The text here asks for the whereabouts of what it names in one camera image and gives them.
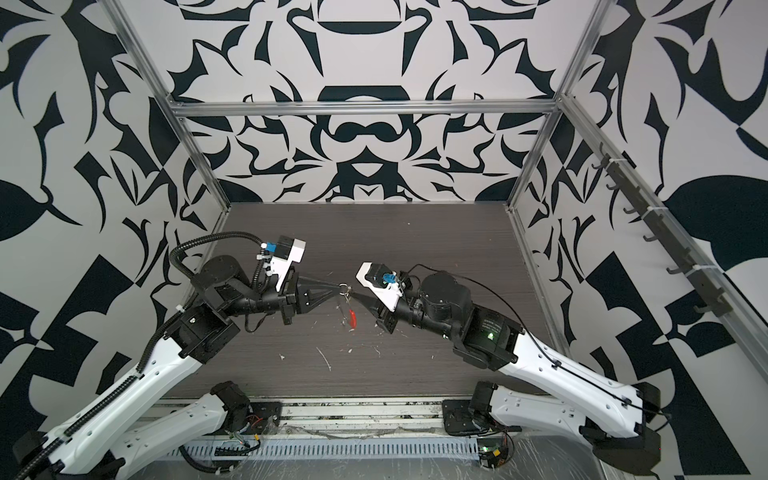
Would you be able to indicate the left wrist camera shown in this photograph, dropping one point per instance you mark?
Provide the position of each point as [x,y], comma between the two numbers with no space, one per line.
[276,259]

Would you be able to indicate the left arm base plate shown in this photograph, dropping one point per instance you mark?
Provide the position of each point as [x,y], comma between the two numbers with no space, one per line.
[261,418]

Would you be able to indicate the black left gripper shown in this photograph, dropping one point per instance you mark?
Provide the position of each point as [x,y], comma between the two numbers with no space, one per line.
[300,299]

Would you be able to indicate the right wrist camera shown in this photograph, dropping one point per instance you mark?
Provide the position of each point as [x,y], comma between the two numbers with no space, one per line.
[382,281]

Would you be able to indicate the small circuit board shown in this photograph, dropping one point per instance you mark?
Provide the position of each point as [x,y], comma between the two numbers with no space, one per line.
[493,453]

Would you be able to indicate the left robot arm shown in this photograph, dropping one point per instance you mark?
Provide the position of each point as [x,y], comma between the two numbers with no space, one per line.
[103,441]

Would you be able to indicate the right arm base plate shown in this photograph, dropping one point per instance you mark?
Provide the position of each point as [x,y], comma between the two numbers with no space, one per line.
[467,418]

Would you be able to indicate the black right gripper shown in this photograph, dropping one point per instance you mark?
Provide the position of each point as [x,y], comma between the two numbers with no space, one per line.
[391,318]

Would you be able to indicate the slotted cable duct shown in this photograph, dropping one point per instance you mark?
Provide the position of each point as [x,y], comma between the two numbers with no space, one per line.
[459,448]

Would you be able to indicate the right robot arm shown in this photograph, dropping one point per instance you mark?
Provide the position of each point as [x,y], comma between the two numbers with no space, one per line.
[611,417]

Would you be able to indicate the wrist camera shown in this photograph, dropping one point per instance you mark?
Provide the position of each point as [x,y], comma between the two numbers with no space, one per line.
[276,259]
[382,281]

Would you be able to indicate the wall hook rack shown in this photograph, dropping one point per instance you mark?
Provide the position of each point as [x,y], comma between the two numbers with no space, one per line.
[666,230]

